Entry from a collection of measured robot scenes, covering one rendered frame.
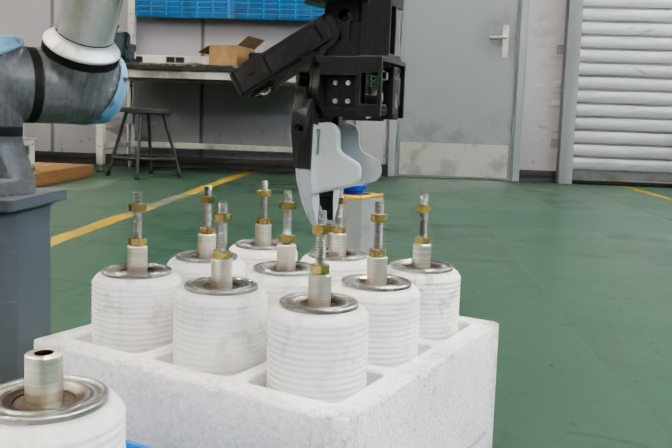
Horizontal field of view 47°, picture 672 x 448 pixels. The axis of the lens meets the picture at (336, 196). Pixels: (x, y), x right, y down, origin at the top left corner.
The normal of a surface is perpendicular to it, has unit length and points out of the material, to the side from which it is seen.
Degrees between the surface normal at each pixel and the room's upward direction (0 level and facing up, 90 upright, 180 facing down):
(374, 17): 90
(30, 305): 90
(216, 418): 90
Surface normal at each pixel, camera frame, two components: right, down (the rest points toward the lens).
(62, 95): 0.59, 0.38
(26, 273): 1.00, 0.04
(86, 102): 0.52, 0.61
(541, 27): -0.07, 0.10
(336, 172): -0.37, -0.01
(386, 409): 0.86, 0.08
